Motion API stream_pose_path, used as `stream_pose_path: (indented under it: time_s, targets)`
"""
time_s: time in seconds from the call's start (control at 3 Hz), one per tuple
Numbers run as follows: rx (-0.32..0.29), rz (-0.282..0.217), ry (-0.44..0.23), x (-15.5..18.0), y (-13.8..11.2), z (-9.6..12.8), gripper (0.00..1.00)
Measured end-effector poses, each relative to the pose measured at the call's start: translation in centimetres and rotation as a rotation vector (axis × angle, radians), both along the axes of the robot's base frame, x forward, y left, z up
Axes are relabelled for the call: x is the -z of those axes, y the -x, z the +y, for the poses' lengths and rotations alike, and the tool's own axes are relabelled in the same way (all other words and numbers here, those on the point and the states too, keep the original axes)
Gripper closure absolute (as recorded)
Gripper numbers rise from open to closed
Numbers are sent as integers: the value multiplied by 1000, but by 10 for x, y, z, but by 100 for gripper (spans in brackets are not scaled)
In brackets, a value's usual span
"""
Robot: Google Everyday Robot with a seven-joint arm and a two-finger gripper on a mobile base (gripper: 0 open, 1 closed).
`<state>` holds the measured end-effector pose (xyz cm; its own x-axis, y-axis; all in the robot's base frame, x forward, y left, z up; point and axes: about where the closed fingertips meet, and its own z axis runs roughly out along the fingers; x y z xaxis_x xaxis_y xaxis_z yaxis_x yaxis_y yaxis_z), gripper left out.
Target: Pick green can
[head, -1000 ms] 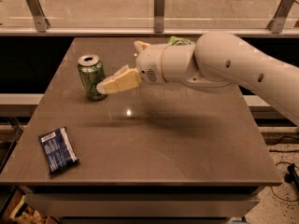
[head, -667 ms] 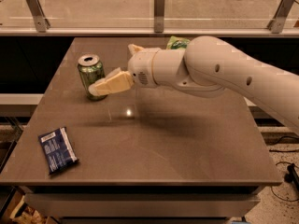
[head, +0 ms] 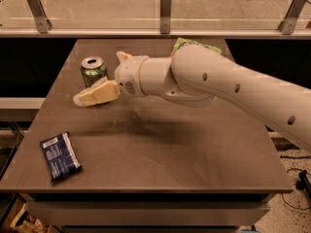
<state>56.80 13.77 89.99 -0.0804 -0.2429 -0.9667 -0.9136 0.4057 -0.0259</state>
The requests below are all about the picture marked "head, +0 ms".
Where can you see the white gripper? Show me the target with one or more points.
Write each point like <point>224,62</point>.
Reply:
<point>127,76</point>

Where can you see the green soda can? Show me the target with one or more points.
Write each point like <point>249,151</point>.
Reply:
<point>93,69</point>

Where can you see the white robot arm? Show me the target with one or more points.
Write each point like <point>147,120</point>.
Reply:
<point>194,75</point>

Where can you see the green chip bag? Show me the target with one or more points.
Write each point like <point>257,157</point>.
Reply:
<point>182,42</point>

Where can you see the glass railing panel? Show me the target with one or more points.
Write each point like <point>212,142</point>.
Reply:
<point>145,14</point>

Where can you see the blue snack packet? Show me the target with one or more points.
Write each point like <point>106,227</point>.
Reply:
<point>60,155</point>

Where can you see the grey table drawer front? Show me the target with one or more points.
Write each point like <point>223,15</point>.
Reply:
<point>148,213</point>

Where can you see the left metal railing bracket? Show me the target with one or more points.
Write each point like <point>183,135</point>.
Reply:
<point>42,22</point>

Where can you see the metal railing bracket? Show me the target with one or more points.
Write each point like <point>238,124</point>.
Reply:
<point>165,16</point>
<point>42,22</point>
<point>288,23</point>

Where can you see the middle metal railing bracket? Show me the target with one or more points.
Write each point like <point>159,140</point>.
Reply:
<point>165,16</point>

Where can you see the right metal railing bracket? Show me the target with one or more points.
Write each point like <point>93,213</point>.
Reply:
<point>288,23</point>

